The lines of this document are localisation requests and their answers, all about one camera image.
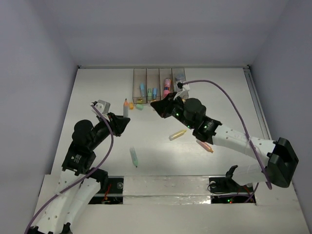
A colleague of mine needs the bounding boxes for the orange highlighter pen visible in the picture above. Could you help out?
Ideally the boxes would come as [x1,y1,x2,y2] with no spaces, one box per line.
[196,139,214,153]

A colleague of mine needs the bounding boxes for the yellow highlighter pen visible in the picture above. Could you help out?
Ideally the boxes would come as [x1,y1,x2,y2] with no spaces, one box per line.
[169,129,187,141]

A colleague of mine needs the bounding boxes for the green pen cap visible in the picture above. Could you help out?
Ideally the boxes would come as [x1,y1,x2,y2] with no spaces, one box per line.
[136,104,144,110]

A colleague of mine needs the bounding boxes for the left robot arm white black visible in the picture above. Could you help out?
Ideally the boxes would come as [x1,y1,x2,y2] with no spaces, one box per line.
[25,113,130,234]

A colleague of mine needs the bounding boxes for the green highlighter pen top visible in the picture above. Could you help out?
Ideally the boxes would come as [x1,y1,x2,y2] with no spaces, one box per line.
[147,88,153,102]

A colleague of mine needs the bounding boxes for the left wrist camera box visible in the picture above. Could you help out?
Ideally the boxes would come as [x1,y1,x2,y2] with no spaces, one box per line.
[91,99,111,116]

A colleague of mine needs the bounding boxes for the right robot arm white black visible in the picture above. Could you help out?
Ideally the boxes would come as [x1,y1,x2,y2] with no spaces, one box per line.
[151,96,299,191]

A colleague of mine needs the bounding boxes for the clear bin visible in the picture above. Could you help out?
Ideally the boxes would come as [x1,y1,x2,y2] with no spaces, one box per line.
[146,68,161,103]
[132,68,147,104]
[172,68,186,93]
[159,68,174,99]

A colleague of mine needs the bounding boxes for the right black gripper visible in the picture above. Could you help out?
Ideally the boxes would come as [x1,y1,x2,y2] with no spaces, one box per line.
[151,92,195,130]

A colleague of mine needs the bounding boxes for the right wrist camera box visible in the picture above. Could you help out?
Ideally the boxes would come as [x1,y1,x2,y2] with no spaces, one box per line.
[174,81,190,100]

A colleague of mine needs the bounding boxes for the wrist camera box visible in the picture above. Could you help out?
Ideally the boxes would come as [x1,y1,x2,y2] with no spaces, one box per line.
[91,99,111,116]
[174,81,190,100]

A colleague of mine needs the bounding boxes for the green highlighter pen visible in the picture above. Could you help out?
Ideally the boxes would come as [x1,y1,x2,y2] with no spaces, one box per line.
[130,147,138,168]
[147,88,153,102]

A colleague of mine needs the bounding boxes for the grey orange-tip highlighter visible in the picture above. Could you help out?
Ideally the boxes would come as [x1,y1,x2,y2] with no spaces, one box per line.
[123,99,129,117]

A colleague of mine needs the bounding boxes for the green highlighter pen bottom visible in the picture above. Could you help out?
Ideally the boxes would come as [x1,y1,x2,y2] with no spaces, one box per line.
[130,147,138,168]

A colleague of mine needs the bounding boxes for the blue highlighter pen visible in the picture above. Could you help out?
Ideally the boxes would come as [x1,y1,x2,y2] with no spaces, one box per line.
[139,83,146,98]

